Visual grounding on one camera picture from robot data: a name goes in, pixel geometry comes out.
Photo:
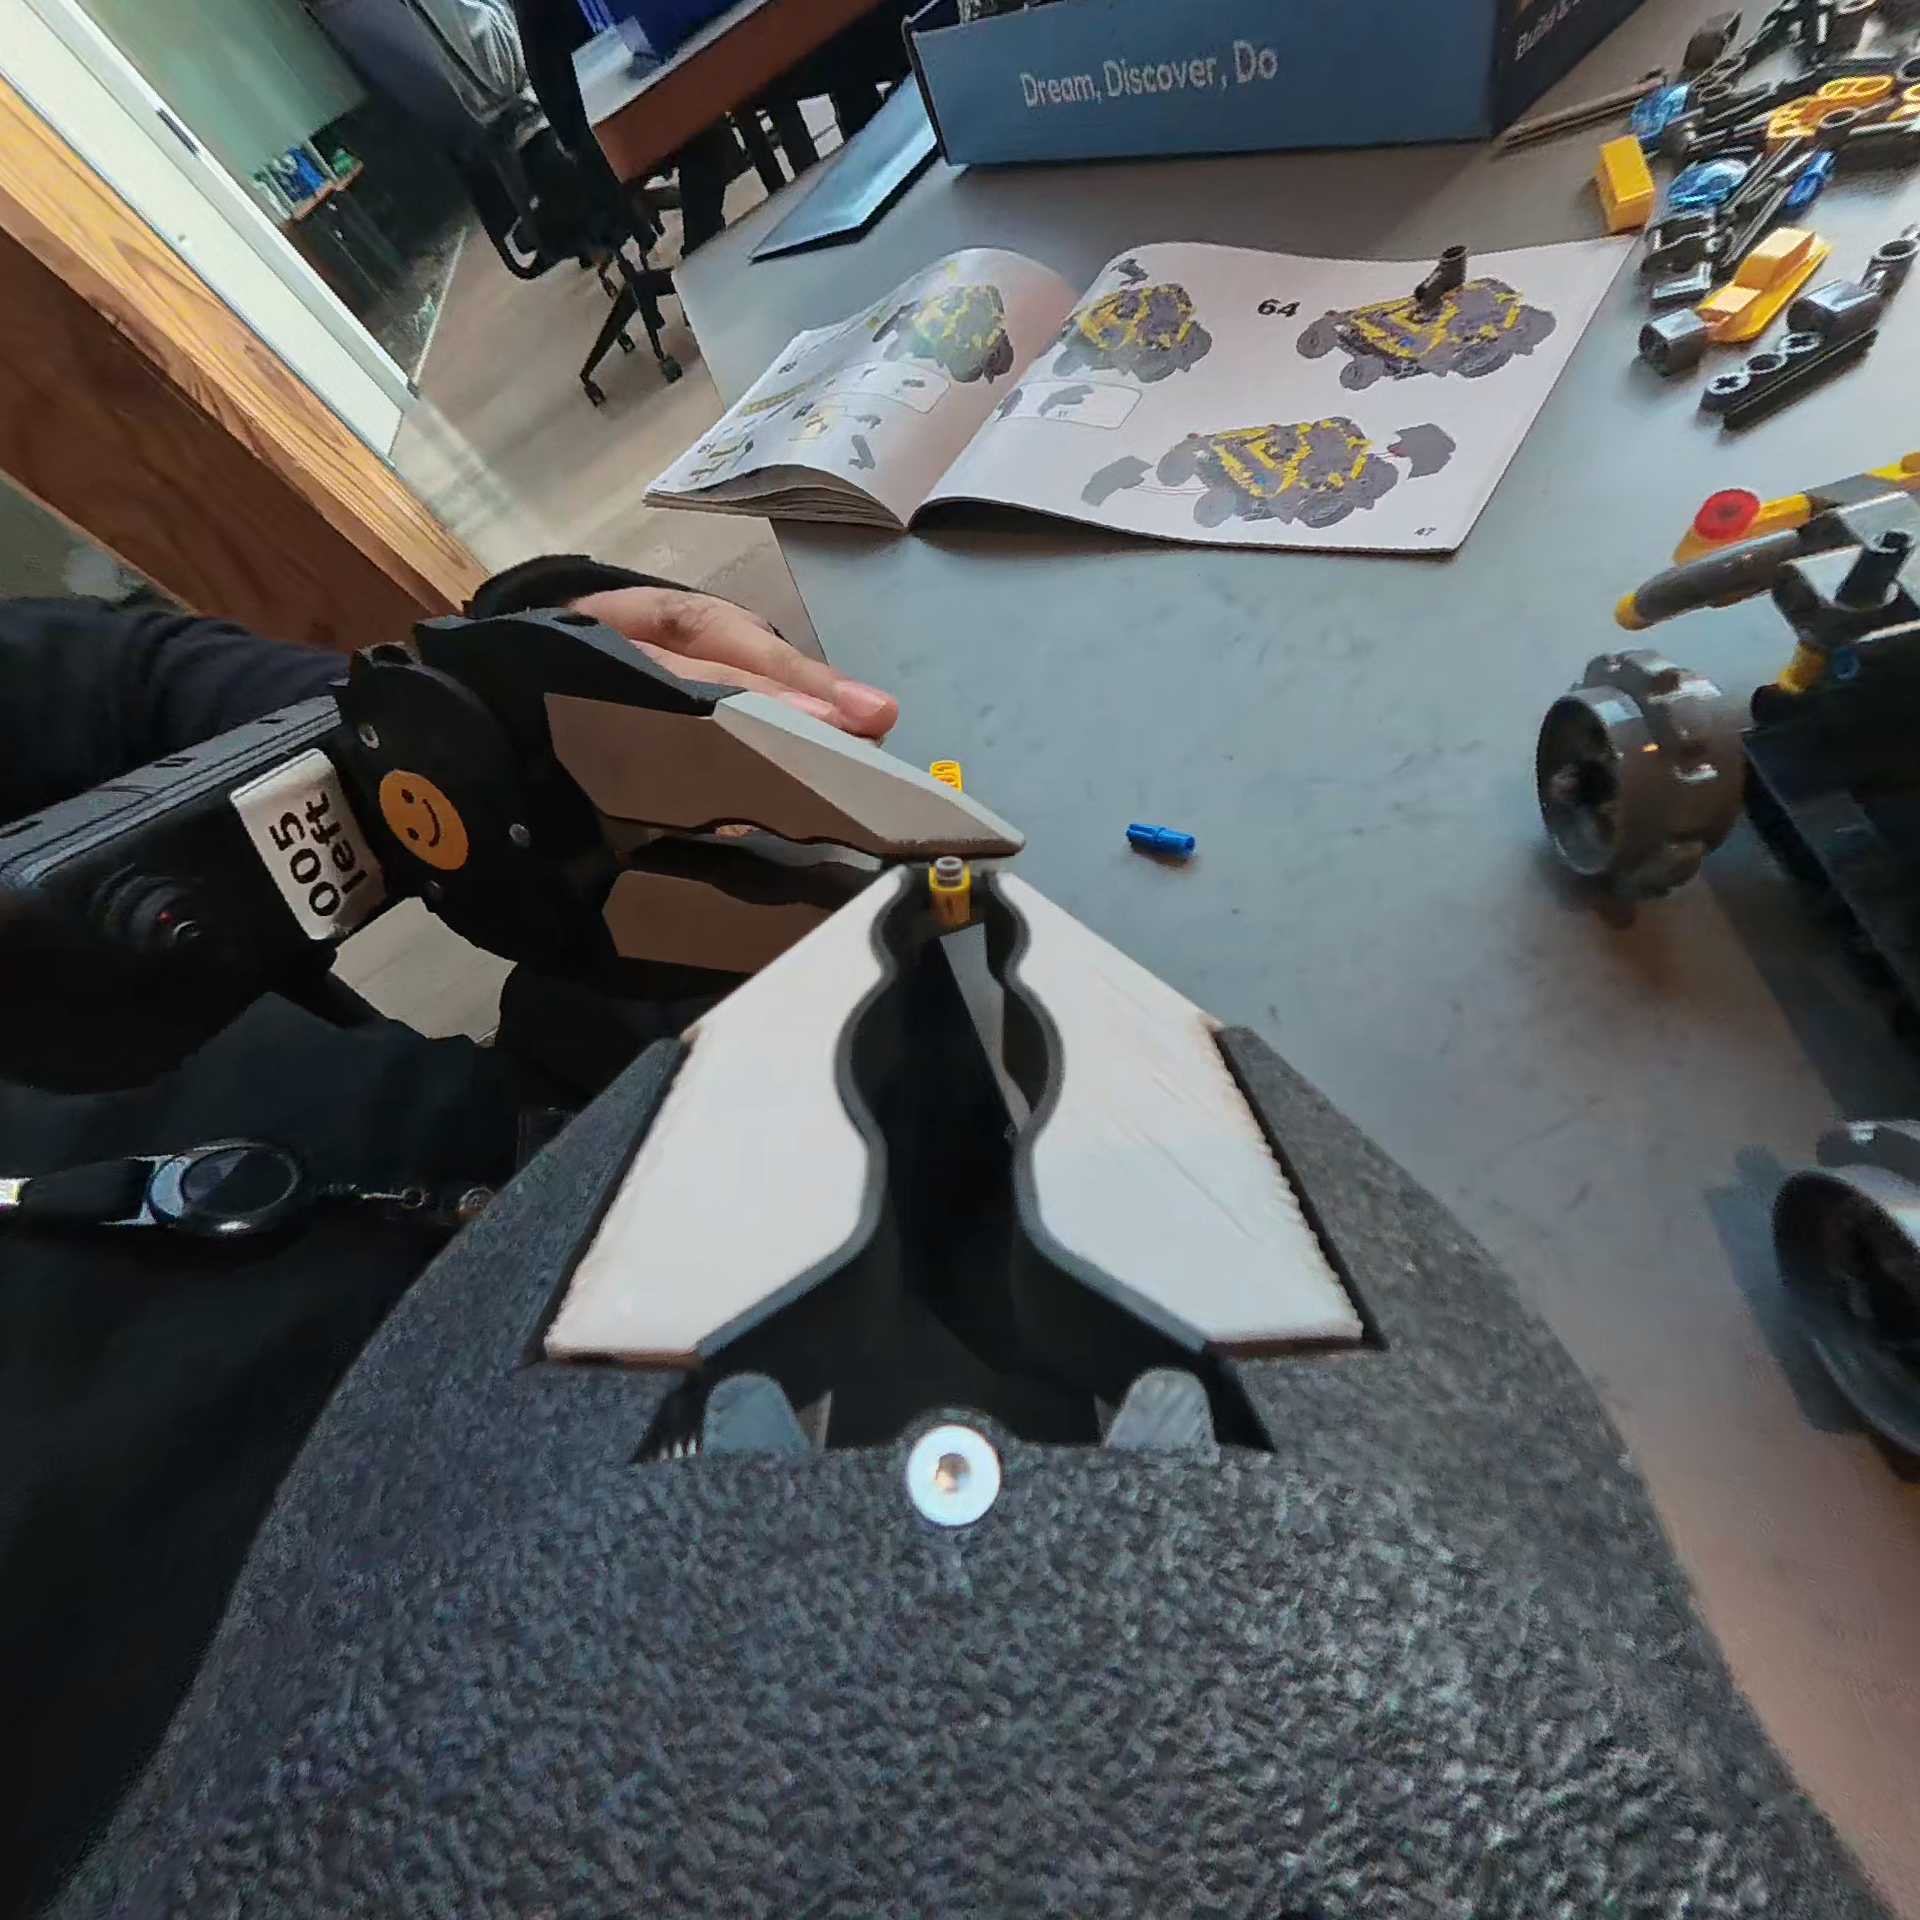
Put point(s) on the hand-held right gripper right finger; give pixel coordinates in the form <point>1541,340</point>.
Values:
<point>1185,1185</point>

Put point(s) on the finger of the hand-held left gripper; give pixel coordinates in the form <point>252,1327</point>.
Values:
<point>706,916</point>
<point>811,780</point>

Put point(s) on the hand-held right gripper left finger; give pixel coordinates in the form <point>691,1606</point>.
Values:
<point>721,1185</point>

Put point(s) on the small blue connector pin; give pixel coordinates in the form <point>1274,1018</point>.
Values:
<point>1162,841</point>

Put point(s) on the yellow brick toy car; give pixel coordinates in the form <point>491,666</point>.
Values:
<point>1652,764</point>

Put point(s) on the person's left forearm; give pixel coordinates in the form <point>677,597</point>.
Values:
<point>150,691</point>

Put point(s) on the grey desk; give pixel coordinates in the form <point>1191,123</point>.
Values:
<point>1350,750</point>

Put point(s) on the person's left hand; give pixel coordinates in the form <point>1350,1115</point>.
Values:
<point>735,653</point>

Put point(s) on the metal key clip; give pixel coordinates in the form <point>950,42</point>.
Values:
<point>225,1190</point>

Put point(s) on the person's dark clothing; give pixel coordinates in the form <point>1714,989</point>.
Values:
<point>182,1426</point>

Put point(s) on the open instruction booklet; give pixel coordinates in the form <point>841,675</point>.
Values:
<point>1277,422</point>

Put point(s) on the dark blue flat folder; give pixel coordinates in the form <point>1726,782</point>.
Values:
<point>855,182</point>

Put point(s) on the black office chair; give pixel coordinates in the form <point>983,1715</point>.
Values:
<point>586,195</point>

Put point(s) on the blue cardboard kit box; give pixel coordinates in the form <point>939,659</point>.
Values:
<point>1201,77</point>

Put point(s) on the dark grey connector piece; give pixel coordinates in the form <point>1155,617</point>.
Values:
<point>1449,278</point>

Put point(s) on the pile of small brick parts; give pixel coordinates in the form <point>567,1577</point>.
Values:
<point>1756,182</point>

